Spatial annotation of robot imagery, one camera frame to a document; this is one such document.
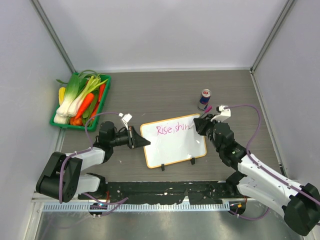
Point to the small red chili pepper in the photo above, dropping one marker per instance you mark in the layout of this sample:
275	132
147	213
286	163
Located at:
101	92

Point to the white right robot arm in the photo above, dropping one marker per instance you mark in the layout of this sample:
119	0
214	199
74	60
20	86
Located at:
298	204

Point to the large orange carrot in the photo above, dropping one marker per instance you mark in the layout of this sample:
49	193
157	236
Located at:
85	104

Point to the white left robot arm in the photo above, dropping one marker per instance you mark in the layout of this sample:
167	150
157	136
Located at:
61	178

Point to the yellow corn cob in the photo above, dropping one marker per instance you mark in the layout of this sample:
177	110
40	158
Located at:
61	95

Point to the green plastic vegetable tray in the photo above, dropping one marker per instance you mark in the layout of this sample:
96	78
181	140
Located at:
92	123

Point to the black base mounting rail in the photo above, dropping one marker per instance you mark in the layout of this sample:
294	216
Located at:
168	192

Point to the orange framed whiteboard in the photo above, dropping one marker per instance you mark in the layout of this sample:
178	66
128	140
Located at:
172	141

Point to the purple capped marker pen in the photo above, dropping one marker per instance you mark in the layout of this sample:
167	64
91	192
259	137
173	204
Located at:
206	111

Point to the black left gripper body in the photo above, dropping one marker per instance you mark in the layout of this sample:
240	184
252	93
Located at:
124	138

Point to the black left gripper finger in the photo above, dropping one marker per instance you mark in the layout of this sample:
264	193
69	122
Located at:
135	135
137	143

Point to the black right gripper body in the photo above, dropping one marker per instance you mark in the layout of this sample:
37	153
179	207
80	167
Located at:
210	132

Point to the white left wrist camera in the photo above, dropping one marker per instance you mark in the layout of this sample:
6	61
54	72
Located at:
125	118

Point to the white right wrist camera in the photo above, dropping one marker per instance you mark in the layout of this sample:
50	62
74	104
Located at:
223	113

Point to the green spring onion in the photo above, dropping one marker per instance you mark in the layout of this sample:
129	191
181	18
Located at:
92	82

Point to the white slotted cable duct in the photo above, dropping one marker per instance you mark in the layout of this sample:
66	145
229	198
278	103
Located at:
90	207

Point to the blue silver energy drink can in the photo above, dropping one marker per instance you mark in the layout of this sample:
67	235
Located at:
204	99

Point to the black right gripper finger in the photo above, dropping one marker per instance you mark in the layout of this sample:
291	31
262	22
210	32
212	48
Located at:
202	122
202	129

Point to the white green bok choy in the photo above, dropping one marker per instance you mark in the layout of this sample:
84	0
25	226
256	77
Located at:
70	94

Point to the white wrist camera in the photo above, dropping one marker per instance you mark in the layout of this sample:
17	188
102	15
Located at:
125	118
223	113

